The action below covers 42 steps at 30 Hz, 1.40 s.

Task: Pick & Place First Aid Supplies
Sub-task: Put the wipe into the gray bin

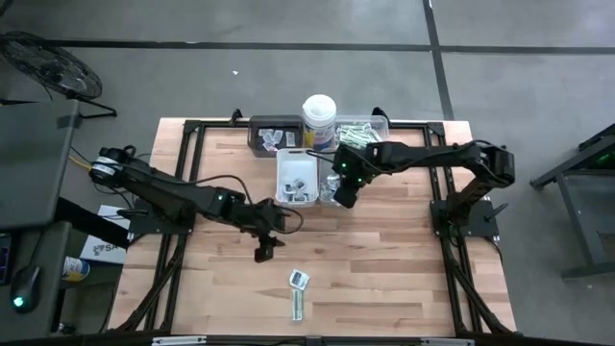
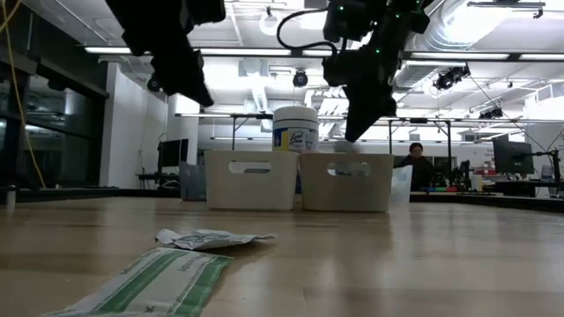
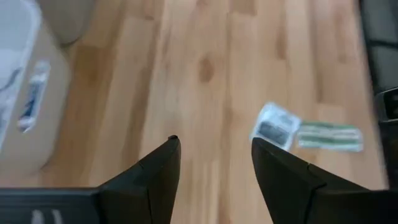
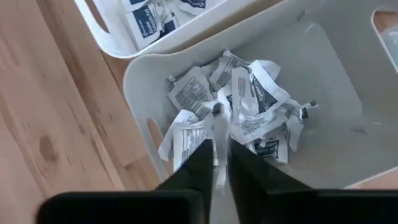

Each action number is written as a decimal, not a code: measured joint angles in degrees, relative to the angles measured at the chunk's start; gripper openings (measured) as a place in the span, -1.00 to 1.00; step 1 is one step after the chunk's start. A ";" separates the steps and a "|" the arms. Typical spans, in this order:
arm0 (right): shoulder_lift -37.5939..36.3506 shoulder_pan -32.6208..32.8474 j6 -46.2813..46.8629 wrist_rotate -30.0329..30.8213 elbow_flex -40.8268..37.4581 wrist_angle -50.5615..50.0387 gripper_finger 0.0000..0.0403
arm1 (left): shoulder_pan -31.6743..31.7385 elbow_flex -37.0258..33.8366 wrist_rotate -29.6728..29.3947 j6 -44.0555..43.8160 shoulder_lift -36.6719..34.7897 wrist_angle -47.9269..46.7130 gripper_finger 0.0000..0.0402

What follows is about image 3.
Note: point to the green striped bandage wrapper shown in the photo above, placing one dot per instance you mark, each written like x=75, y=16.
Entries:
x=329, y=137

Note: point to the black metal table frame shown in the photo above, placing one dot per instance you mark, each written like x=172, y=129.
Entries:
x=379, y=18

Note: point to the white plastic bin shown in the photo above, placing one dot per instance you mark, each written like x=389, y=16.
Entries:
x=53, y=124

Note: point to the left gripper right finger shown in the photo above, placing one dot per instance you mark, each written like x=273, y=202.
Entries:
x=286, y=183

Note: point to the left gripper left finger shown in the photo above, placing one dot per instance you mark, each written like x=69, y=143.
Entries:
x=149, y=186

